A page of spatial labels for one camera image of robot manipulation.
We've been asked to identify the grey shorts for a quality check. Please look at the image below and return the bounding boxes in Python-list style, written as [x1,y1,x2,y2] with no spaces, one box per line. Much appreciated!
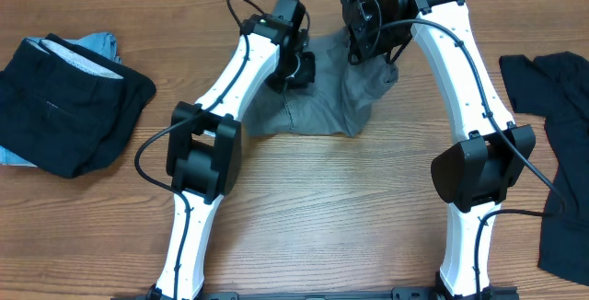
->
[243,28,398,137]

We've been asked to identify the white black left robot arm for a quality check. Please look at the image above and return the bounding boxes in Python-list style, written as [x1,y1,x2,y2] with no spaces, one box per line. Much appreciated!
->
[150,0,316,299]

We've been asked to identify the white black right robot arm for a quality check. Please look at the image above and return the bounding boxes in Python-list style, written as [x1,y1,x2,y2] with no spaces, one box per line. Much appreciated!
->
[340,0,536,299]

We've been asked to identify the dark teal t-shirt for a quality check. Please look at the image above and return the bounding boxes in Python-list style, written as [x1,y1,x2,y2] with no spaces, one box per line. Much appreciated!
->
[499,52,588,285]

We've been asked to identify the light blue jeans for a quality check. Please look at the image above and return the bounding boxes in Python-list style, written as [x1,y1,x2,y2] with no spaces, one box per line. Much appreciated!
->
[1,32,122,167]

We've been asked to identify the folded black shorts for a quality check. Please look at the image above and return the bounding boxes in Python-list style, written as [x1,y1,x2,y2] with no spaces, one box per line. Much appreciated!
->
[1,34,156,179]

